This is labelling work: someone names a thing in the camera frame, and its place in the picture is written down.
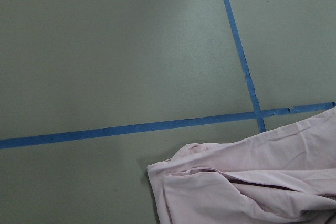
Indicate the pink Snoopy t-shirt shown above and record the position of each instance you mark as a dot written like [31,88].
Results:
[285,175]

